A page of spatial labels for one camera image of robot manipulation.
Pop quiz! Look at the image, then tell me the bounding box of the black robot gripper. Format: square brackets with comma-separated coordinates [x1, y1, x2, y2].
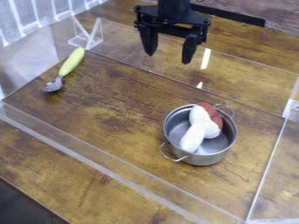
[134, 0, 210, 65]

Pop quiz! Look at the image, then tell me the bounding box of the white plush mushroom red cap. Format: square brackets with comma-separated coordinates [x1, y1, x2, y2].
[178, 102, 222, 153]

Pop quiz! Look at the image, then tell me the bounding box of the silver metal pot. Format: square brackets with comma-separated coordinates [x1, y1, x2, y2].
[158, 104, 237, 166]

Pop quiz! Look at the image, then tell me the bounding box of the black strip on table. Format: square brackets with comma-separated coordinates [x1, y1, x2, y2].
[190, 3, 266, 27]

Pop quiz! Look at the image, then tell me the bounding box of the clear acrylic triangular stand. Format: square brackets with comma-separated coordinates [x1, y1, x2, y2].
[68, 17, 104, 50]

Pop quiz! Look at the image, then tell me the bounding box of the yellow-green handled metal spoon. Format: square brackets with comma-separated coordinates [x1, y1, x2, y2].
[41, 47, 85, 92]

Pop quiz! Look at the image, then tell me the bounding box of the clear acrylic enclosure wall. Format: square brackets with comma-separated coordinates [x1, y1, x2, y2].
[0, 101, 299, 224]

